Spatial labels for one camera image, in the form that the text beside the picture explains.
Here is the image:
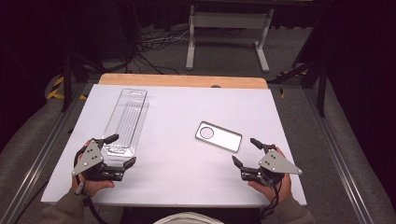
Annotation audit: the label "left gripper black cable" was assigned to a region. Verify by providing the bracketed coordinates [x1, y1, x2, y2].
[73, 146, 108, 224]

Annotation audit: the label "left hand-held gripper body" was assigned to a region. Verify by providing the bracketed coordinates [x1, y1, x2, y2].
[71, 138, 126, 182]

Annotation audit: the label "person's right hand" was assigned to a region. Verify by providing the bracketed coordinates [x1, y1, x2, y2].
[247, 147, 293, 203]

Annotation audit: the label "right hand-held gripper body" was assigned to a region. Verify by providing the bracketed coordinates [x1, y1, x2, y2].
[240, 144, 304, 188]

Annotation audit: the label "wooden table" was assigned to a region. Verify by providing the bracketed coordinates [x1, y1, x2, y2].
[98, 73, 269, 91]

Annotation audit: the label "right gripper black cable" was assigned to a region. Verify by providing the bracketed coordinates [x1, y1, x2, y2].
[259, 178, 284, 220]

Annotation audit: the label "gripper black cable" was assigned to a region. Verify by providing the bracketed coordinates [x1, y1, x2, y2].
[259, 178, 284, 220]
[73, 146, 108, 224]

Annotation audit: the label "aluminium rail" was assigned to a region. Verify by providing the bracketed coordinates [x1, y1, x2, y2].
[302, 88, 375, 224]
[0, 82, 93, 224]

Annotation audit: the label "black floor cables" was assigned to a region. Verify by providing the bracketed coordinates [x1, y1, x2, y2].
[134, 27, 191, 76]

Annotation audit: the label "white metal stand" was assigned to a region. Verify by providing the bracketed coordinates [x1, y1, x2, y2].
[185, 5, 276, 74]

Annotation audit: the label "clear plastic blister package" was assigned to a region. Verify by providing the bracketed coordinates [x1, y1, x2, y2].
[100, 88, 150, 159]

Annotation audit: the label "black tripod stand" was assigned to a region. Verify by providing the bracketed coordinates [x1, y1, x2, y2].
[269, 18, 332, 119]
[57, 6, 106, 114]

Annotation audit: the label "yellow black floor tape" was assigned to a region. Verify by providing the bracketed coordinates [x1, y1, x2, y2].
[46, 76, 89, 102]

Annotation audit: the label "person's left hand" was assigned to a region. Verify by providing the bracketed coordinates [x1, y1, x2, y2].
[71, 139, 116, 199]

